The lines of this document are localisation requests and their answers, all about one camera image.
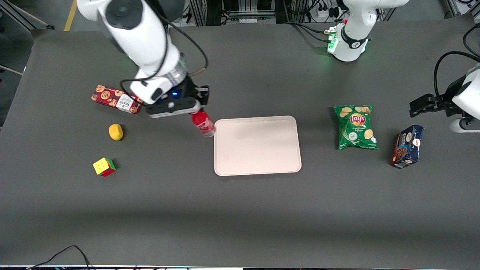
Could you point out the red cookie box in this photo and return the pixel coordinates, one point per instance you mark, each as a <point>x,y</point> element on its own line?
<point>112,98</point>

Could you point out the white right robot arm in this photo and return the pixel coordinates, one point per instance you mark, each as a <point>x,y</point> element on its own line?
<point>146,45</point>

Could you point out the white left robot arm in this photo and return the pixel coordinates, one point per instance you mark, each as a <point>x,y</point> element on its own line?
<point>348,45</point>

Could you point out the aluminium frame post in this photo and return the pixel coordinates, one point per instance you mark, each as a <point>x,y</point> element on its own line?
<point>461,6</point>
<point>22,17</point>

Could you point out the white power strip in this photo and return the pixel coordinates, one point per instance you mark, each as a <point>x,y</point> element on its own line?
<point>324,11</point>

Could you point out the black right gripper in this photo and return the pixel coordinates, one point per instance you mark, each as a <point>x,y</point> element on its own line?
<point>188,91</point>

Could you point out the blue chocolate cookie box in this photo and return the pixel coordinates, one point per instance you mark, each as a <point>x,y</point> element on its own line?
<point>408,148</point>

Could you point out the yellow lemon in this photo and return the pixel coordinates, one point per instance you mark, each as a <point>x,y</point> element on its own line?
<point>116,132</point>

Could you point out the grey capsule wrist camera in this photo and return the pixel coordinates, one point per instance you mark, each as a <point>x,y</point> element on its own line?
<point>165,108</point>
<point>467,125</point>

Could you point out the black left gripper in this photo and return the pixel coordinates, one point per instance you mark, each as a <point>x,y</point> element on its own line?
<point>439,102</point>

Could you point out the green Lays chips bag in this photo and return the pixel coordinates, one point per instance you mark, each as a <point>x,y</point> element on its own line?
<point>356,129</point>

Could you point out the cream plastic tray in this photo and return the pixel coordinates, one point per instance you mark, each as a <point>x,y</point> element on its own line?
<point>258,146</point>

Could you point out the colourful Rubik's cube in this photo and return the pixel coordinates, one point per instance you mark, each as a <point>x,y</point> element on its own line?
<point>104,167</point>

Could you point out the aluminium equipment rack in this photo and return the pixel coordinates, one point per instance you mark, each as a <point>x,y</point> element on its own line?
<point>232,11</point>

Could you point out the red coke bottle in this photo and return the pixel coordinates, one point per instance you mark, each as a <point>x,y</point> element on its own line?
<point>203,124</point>

